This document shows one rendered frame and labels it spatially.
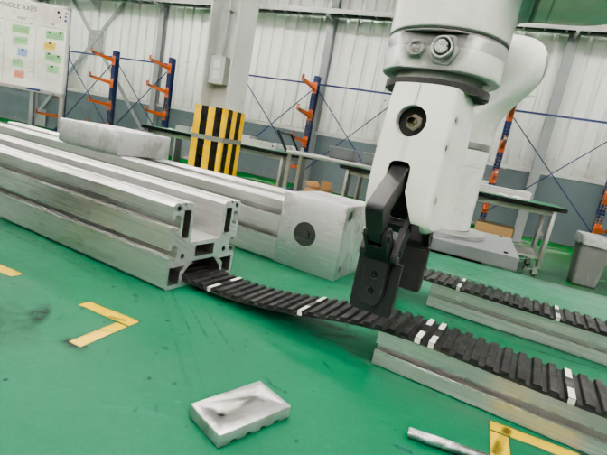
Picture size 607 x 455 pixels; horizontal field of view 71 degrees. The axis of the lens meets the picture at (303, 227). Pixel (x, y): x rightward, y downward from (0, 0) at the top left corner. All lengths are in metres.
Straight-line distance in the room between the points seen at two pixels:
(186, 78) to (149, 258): 10.00
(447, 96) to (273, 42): 9.14
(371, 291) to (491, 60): 0.17
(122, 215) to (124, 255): 0.04
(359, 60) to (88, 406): 8.45
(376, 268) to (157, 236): 0.22
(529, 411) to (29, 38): 6.16
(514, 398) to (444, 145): 0.18
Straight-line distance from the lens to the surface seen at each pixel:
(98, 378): 0.30
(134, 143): 0.78
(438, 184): 0.29
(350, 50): 8.72
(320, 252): 0.53
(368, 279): 0.30
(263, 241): 0.58
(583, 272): 5.49
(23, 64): 6.26
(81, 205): 0.51
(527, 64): 0.98
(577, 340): 0.53
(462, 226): 0.98
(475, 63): 0.31
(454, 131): 0.31
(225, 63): 3.88
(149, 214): 0.44
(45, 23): 6.18
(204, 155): 3.81
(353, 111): 8.47
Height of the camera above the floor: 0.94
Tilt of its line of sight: 11 degrees down
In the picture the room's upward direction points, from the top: 11 degrees clockwise
